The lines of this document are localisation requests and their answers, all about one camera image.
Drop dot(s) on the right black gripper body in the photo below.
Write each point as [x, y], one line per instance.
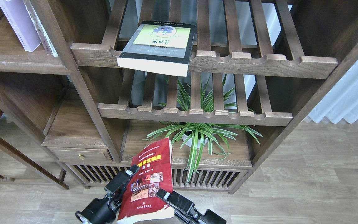
[186, 212]

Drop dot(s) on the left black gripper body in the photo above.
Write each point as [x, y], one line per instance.
[103, 211]

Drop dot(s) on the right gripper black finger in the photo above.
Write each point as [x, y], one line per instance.
[165, 195]

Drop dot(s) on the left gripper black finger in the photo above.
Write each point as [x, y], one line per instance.
[132, 171]

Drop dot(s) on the red cover book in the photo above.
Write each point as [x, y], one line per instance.
[155, 172]

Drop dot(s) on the black yellow thick book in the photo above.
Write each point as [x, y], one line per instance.
[160, 47]

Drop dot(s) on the lavender white book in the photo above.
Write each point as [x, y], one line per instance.
[19, 19]

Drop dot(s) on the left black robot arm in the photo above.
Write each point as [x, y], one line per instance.
[103, 211]

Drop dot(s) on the brass drawer knob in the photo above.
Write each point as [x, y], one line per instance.
[80, 156]

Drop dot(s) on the green spider plant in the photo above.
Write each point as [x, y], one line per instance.
[200, 134]

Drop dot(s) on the dark wooden bookshelf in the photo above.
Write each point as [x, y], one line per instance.
[269, 63]

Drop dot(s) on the upright book worn spine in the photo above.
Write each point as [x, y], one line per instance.
[45, 40]

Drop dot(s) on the wooden furniture at left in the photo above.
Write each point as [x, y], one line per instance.
[26, 161]

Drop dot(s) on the white curtain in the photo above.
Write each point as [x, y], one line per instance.
[341, 102]

